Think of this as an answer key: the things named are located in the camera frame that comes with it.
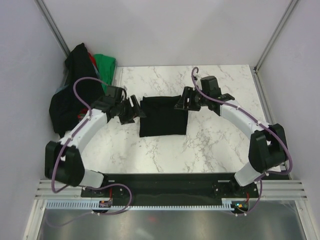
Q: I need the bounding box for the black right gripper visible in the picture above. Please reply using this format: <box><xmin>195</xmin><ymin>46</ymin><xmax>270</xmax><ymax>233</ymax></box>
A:
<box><xmin>174</xmin><ymin>86</ymin><xmax>209</xmax><ymax>112</ymax></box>

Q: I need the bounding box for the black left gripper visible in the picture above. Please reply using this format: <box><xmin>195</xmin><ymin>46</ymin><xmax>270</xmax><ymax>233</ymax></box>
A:
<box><xmin>115</xmin><ymin>95</ymin><xmax>146</xmax><ymax>126</ymax></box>

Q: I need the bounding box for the black t shirt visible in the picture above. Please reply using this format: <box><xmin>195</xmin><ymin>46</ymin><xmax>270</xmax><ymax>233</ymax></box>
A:
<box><xmin>49</xmin><ymin>43</ymin><xmax>104</xmax><ymax>138</ymax></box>
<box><xmin>139</xmin><ymin>95</ymin><xmax>188</xmax><ymax>138</ymax></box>

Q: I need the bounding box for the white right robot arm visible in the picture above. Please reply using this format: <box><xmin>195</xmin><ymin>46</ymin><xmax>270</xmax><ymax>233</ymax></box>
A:
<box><xmin>175</xmin><ymin>76</ymin><xmax>288</xmax><ymax>197</ymax></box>

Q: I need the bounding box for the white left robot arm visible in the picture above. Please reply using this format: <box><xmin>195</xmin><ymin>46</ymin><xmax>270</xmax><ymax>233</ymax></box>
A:
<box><xmin>44</xmin><ymin>86</ymin><xmax>146</xmax><ymax>197</ymax></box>

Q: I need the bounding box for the green t shirt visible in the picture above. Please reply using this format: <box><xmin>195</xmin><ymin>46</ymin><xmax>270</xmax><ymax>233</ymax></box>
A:
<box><xmin>93</xmin><ymin>54</ymin><xmax>116</xmax><ymax>92</ymax></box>

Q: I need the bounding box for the clear plastic bin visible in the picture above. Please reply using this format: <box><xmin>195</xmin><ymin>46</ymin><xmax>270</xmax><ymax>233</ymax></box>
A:
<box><xmin>49</xmin><ymin>53</ymin><xmax>116</xmax><ymax>125</ymax></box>

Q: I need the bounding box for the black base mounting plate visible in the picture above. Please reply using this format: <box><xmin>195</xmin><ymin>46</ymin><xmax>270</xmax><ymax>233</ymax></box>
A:
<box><xmin>81</xmin><ymin>173</ymin><xmax>259</xmax><ymax>206</ymax></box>

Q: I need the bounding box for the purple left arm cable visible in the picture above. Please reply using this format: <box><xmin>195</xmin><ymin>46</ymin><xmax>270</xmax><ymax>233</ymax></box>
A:
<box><xmin>46</xmin><ymin>77</ymin><xmax>133</xmax><ymax>228</ymax></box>

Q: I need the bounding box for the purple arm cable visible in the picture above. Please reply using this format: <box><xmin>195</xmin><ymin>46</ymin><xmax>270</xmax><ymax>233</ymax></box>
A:
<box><xmin>46</xmin><ymin>77</ymin><xmax>133</xmax><ymax>228</ymax></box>
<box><xmin>190</xmin><ymin>66</ymin><xmax>294</xmax><ymax>217</ymax></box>

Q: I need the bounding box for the right aluminium frame post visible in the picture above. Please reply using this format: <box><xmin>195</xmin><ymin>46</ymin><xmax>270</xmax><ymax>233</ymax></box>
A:
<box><xmin>253</xmin><ymin>0</ymin><xmax>301</xmax><ymax>73</ymax></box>

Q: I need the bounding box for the aluminium frame post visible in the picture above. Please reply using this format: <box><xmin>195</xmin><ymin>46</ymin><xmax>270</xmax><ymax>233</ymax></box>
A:
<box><xmin>34</xmin><ymin>0</ymin><xmax>70</xmax><ymax>57</ymax></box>
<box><xmin>253</xmin><ymin>0</ymin><xmax>301</xmax><ymax>73</ymax></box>

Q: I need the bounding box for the white slotted cable duct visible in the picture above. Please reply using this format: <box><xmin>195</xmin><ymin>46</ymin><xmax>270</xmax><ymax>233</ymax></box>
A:
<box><xmin>45</xmin><ymin>198</ymin><xmax>248</xmax><ymax>211</ymax></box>

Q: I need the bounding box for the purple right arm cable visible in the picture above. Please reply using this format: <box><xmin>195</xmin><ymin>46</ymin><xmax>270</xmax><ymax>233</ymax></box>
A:
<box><xmin>190</xmin><ymin>66</ymin><xmax>294</xmax><ymax>217</ymax></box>

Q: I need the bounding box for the aluminium front rail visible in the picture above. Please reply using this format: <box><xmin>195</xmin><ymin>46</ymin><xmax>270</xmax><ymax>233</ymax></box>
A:
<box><xmin>34</xmin><ymin>178</ymin><xmax>308</xmax><ymax>201</ymax></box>

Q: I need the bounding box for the left aluminium frame post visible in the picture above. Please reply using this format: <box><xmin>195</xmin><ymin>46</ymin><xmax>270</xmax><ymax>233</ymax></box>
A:
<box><xmin>34</xmin><ymin>0</ymin><xmax>70</xmax><ymax>57</ymax></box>

